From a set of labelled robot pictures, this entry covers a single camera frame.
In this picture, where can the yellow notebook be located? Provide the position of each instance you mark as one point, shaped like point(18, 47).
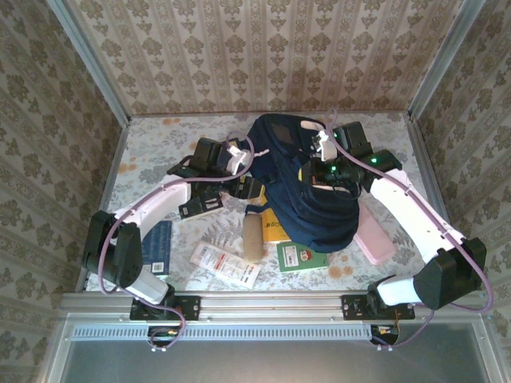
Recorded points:
point(271, 229)

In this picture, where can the navy blue backpack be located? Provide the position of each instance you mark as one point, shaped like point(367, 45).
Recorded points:
point(303, 215)

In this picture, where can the beige fabric case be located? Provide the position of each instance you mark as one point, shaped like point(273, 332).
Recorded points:
point(251, 239)

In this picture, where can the black book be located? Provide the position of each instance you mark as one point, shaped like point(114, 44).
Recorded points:
point(199, 205)

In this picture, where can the green notebook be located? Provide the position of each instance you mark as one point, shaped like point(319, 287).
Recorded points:
point(299, 257)

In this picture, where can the white packet with red print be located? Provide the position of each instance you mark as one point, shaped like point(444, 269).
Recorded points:
point(223, 265)

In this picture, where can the blue book with barcode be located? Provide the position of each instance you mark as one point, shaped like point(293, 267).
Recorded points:
point(159, 243)

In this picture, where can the pink pencil case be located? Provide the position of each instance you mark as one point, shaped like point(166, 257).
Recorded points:
point(375, 243)

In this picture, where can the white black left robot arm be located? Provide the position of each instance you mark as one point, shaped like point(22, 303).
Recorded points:
point(155, 201)

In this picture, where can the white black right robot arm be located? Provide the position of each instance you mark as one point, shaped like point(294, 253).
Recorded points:
point(411, 215)

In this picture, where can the floral patterned tablecloth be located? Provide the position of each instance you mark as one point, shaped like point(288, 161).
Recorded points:
point(159, 135)

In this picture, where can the grey metal panel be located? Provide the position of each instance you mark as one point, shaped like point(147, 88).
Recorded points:
point(259, 363)

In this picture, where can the aluminium side rail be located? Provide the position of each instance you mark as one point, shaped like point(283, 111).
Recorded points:
point(113, 167)
point(427, 167)

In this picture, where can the aluminium mounting rail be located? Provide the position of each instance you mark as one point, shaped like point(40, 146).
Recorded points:
point(271, 307)

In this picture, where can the aluminium frame post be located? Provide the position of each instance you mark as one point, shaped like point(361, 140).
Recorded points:
point(92, 60)
point(444, 60)

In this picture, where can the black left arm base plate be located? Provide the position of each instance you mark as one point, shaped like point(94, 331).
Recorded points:
point(191, 307)

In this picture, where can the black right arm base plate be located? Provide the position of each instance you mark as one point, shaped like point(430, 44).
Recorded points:
point(351, 309)

